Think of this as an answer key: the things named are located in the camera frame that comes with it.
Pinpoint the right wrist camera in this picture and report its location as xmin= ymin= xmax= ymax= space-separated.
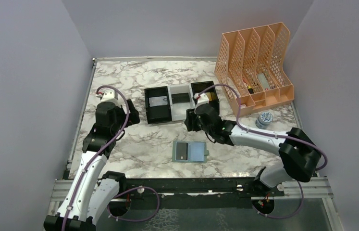
xmin=194 ymin=93 xmax=210 ymax=112

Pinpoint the blue white tape roll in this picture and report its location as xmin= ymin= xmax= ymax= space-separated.
xmin=255 ymin=111 xmax=273 ymax=129

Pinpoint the black tray left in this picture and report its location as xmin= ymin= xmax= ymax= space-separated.
xmin=144 ymin=86 xmax=173 ymax=124

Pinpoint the black tray right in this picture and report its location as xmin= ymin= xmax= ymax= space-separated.
xmin=191 ymin=81 xmax=220 ymax=113

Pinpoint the black credit card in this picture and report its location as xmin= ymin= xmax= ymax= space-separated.
xmin=175 ymin=142 xmax=188 ymax=161
xmin=171 ymin=92 xmax=190 ymax=104

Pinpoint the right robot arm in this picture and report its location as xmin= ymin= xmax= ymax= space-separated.
xmin=185 ymin=103 xmax=322 ymax=196

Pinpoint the grey item in organizer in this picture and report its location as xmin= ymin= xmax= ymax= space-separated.
xmin=257 ymin=73 xmax=271 ymax=91

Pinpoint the black mounting rail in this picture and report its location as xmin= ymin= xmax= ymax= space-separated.
xmin=102 ymin=170 xmax=285 ymax=200

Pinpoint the orange file organizer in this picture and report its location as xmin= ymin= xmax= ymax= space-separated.
xmin=214 ymin=22 xmax=295 ymax=116

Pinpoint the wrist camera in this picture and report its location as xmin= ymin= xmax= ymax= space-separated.
xmin=194 ymin=93 xmax=210 ymax=112
xmin=96 ymin=89 xmax=119 ymax=105

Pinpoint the gold card in tray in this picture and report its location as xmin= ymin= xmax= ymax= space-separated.
xmin=205 ymin=92 xmax=217 ymax=102

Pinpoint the white tray middle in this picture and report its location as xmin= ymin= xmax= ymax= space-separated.
xmin=168 ymin=84 xmax=195 ymax=121

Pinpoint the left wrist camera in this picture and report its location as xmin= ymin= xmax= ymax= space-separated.
xmin=96 ymin=89 xmax=119 ymax=105

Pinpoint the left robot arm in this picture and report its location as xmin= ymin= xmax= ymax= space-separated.
xmin=44 ymin=100 xmax=140 ymax=231

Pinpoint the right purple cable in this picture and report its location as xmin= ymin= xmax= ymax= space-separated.
xmin=193 ymin=83 xmax=328 ymax=220

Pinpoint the black tray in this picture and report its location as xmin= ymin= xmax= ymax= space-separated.
xmin=144 ymin=86 xmax=173 ymax=124
xmin=191 ymin=81 xmax=220 ymax=113

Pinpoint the yellow marker in organizer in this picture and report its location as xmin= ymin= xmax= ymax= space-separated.
xmin=247 ymin=84 xmax=254 ymax=94

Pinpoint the green card holder wallet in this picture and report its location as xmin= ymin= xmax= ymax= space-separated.
xmin=172 ymin=141 xmax=209 ymax=163

